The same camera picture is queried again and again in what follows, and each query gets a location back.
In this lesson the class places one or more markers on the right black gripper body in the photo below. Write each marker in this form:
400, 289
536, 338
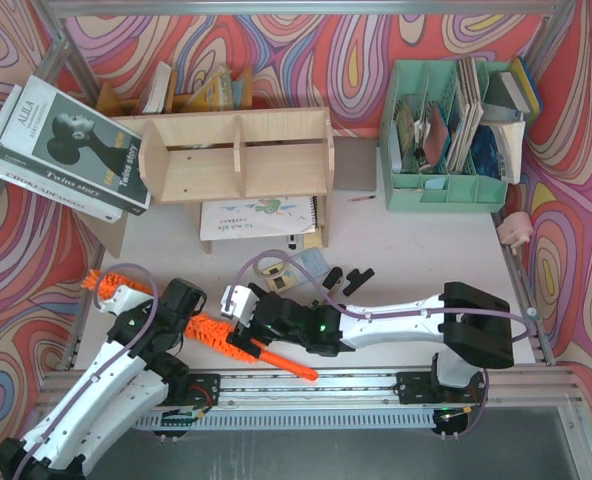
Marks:
246, 335

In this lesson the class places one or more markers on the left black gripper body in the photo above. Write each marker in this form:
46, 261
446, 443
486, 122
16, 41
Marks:
177, 330

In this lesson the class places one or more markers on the orange microfiber duster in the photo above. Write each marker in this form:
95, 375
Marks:
202, 328

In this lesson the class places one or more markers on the small stapler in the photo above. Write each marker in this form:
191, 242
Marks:
334, 276

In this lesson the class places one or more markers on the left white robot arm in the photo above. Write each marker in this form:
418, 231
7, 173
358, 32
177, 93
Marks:
133, 372

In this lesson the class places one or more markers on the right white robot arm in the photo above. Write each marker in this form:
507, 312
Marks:
472, 325

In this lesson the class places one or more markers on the light wooden bookshelf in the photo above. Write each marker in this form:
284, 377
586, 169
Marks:
191, 158

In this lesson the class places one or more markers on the small beige box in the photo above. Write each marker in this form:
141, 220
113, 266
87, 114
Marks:
281, 277

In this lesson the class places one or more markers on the black clip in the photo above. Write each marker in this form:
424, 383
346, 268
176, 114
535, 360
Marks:
356, 279

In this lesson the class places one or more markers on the black marker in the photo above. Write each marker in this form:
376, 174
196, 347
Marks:
292, 242

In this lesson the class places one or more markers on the spiral sketchbook with frog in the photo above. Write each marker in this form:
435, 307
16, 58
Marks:
255, 218

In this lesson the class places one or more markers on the small pencil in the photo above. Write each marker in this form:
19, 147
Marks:
362, 198

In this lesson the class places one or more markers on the grey notebook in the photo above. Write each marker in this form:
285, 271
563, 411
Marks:
355, 164

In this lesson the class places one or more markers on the white book under magazine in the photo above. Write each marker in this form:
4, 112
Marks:
48, 188

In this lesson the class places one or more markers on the mint green desk organizer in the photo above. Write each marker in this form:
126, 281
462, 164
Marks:
410, 183

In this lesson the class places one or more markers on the pink pig figurine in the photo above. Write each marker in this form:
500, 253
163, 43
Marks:
515, 230

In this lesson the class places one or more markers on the red brown booklet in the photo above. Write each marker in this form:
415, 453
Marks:
437, 137

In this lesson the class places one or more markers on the white book in rack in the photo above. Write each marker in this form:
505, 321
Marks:
153, 96

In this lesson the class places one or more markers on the large Twins story magazine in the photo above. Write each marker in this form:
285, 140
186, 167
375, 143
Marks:
59, 138

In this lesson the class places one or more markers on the yellow book in rack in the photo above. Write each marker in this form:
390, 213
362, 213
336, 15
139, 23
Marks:
216, 94

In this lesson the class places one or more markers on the blue patterned book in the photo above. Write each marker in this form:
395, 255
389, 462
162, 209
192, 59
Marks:
484, 152

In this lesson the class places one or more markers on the white open book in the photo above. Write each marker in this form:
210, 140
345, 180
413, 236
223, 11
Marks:
509, 143

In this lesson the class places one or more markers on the grey book on organizer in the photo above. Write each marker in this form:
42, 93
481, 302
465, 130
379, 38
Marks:
504, 96

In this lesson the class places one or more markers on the blue yellow book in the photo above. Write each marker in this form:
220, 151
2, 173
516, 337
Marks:
518, 68

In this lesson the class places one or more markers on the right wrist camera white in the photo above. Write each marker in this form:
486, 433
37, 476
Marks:
238, 303

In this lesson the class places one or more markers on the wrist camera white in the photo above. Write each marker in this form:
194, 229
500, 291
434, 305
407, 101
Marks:
238, 303
124, 299

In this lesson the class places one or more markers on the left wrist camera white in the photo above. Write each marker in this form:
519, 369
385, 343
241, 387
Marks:
124, 299

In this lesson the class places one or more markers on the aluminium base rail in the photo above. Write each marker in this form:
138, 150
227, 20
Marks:
257, 399

